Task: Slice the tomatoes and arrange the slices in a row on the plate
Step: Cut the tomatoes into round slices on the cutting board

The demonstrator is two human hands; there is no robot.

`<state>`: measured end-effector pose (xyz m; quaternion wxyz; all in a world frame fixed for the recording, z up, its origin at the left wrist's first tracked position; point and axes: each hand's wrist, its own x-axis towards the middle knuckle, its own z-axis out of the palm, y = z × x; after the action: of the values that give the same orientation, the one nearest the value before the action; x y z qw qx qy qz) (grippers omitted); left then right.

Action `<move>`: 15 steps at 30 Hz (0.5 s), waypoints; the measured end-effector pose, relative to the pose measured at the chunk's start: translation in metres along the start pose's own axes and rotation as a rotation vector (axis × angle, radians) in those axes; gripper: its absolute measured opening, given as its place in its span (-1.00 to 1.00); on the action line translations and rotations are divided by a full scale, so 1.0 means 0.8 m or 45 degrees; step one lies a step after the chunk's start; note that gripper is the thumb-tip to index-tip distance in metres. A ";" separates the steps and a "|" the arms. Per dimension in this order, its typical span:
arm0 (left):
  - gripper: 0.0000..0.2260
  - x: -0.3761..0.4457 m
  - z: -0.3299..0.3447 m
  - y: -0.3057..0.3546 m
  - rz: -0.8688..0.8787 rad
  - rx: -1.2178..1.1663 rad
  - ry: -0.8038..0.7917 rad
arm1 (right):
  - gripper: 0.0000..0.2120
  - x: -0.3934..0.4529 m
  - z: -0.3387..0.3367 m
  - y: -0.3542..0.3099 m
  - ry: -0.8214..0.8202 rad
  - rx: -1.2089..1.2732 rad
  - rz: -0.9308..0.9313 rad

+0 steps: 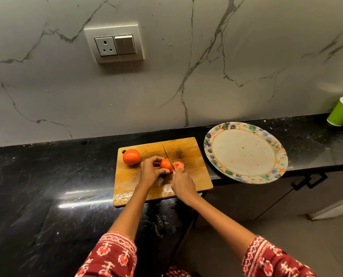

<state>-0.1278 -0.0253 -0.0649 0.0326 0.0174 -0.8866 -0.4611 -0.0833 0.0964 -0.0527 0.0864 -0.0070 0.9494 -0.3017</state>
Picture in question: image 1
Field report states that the black cabinet handle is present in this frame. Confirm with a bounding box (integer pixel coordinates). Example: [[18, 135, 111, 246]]
[[305, 173, 328, 189], [291, 175, 312, 191]]

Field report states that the person's left forearm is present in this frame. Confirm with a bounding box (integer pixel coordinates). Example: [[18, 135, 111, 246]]
[[108, 184, 150, 241]]

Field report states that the red patterned tunic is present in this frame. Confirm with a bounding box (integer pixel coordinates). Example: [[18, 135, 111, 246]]
[[165, 265, 192, 277]]

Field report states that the person's right hand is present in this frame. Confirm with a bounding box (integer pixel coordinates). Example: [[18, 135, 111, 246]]
[[171, 169, 200, 207]]

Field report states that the red patterned left sleeve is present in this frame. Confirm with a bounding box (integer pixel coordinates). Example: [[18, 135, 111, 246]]
[[75, 231, 138, 277]]

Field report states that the red patterned sleeve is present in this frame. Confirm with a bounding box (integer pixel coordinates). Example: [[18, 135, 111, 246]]
[[75, 231, 138, 277], [241, 235, 316, 277]]

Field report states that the person's left hand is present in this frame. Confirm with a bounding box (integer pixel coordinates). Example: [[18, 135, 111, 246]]
[[138, 155, 171, 191]]

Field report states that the red handled knife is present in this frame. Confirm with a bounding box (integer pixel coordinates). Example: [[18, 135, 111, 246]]
[[162, 144, 176, 172]]

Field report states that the floral rimmed plate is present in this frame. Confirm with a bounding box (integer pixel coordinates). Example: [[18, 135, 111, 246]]
[[203, 122, 289, 185]]

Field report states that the green paper cup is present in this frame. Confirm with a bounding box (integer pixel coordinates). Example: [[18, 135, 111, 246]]
[[326, 96, 343, 127]]

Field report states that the wall socket and switch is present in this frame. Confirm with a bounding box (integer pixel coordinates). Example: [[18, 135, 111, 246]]
[[83, 24, 144, 64]]

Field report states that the red patterned right sleeve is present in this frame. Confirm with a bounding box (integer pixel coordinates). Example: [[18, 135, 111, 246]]
[[241, 235, 316, 277]]

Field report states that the person's right forearm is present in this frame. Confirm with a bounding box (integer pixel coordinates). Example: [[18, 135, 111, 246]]
[[186, 194, 257, 260]]

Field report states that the brown lower cabinet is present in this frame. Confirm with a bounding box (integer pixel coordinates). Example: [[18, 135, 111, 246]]
[[194, 170, 343, 222]]

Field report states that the wooden cutting board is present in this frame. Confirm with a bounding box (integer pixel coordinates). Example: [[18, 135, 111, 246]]
[[113, 137, 214, 207]]

